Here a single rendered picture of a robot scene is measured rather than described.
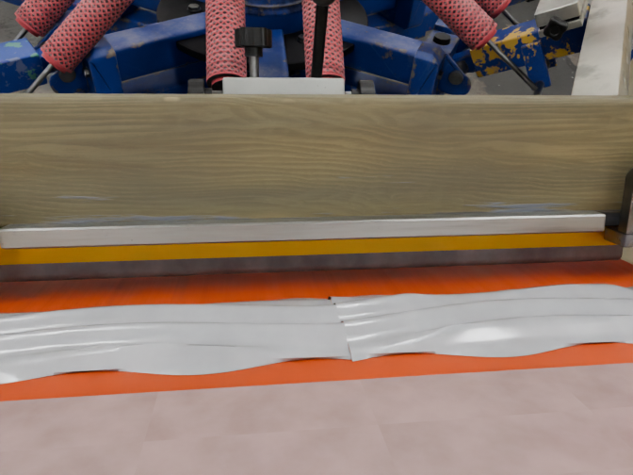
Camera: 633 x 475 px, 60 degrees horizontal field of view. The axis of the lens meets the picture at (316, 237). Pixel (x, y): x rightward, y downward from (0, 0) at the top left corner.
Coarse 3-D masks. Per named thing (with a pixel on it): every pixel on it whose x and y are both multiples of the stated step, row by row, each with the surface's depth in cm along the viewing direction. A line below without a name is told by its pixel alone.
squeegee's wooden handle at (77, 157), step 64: (0, 128) 27; (64, 128) 27; (128, 128) 28; (192, 128) 28; (256, 128) 29; (320, 128) 29; (384, 128) 29; (448, 128) 30; (512, 128) 30; (576, 128) 31; (0, 192) 28; (64, 192) 28; (128, 192) 28; (192, 192) 29; (256, 192) 29; (320, 192) 30; (384, 192) 30; (448, 192) 31; (512, 192) 31; (576, 192) 32
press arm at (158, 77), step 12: (168, 72) 100; (180, 72) 101; (192, 72) 101; (204, 72) 101; (132, 84) 97; (144, 84) 97; (156, 84) 97; (168, 84) 98; (180, 84) 98; (204, 84) 101
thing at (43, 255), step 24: (312, 240) 31; (336, 240) 31; (360, 240) 32; (384, 240) 32; (408, 240) 32; (432, 240) 32; (456, 240) 32; (480, 240) 33; (504, 240) 33; (528, 240) 33; (552, 240) 33; (576, 240) 33; (600, 240) 34; (0, 264) 29
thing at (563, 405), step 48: (336, 288) 31; (384, 288) 31; (432, 288) 31; (480, 288) 31; (384, 384) 21; (432, 384) 21; (480, 384) 21; (528, 384) 21; (576, 384) 21; (624, 384) 21; (384, 432) 18; (432, 432) 18; (480, 432) 18; (528, 432) 18; (576, 432) 18; (624, 432) 18
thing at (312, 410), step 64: (64, 384) 21; (128, 384) 21; (192, 384) 21; (256, 384) 21; (320, 384) 21; (0, 448) 17; (64, 448) 17; (128, 448) 17; (192, 448) 17; (256, 448) 17; (320, 448) 17; (384, 448) 17
